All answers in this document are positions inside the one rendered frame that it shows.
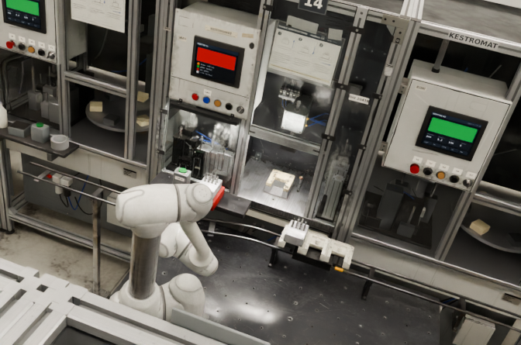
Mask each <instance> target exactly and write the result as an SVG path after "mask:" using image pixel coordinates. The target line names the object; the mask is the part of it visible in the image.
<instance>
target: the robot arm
mask: <svg viewBox="0 0 521 345"><path fill-rule="evenodd" d="M212 203H213V200H212V191H211V189H210V188H209V187H208V186H207V185H204V184H202V183H193V184H173V185H169V184H153V185H141V186H136V187H133V188H129V189H127V190H125V191H123V192H121V193H120V195H118V197H117V199H116V218H117V219H118V220H119V222H120V223H121V224H123V225H124V226H127V227H129V228H130V229H131V230H132V232H133V237H132V246H131V260H130V269H129V280H128V281H127V282H126V283H125V284H124V285H123V287H122V288H121V289H120V291H117V292H115V293H114V294H113V295H112V296H111V297H110V299H109V300H112V301H114V302H118V303H119V304H122V305H125V306H128V307H130V308H132V309H135V310H138V311H141V312H144V313H146V314H148V315H151V316H154V317H157V318H158V319H162V320H164V321H167V322H169V323H170V322H171V312H172V308H173V307H175V308H177V309H181V310H183V311H186V312H189V313H191V314H194V315H196V316H200V317H202V318H204V319H207V320H209V315H208V314H205V313H203V310H204V305H205V293H204V291H203V287H202V284H201V282H200V280H199V279H198V278H197V277H196V276H194V275H193V274H180V275H178V276H176V277H174V278H172V279H171V281H169V282H168V283H166V284H164V285H161V286H158V285H157V283H156V282H155V279H156V273H157V262H158V257H162V258H165V257H171V256H173V257H176V258H177V259H179V260H180V261H181V262H182V263H183V264H184V265H186V266H187V267H188V268H190V269H191V270H193V271H194V272H195V273H197V274H200V275H202V276H206V277H208V276H211V275H213V274H214V273H215V272H216V270H217V268H218V261H217V259H216V257H215V256H214V255H213V253H212V251H211V250H210V248H209V246H208V244H207V243H206V241H205V238H204V236H203V235H202V232H201V230H200V229H199V227H198V225H197V223H196V222H198V221H199V220H200V219H202V218H204V217H205V216H206V215H207V214H208V213H209V211H210V209H211V208H212ZM169 223H170V224H169Z"/></svg>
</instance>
